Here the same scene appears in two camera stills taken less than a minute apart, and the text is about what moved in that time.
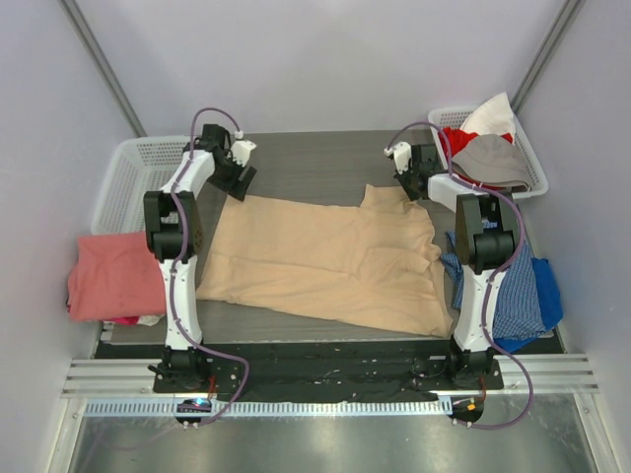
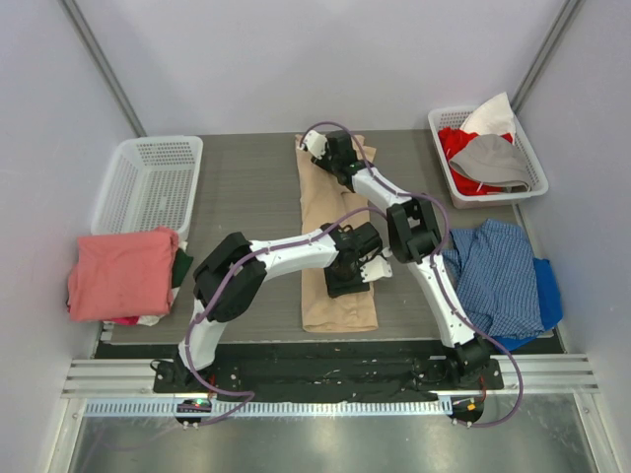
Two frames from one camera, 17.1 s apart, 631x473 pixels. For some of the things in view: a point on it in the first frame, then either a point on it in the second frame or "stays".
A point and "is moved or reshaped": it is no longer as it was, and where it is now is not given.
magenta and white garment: x=149 y=320 stays
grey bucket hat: x=494 y=161 stays
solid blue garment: x=550 y=304 stays
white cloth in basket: x=493 y=117 stays
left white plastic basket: x=132 y=168 stays
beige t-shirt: x=362 y=261 is moved or reshaped
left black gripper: x=235 y=178 → x=346 y=284
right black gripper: x=411 y=182 → x=328 y=163
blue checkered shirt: x=519 y=309 stays
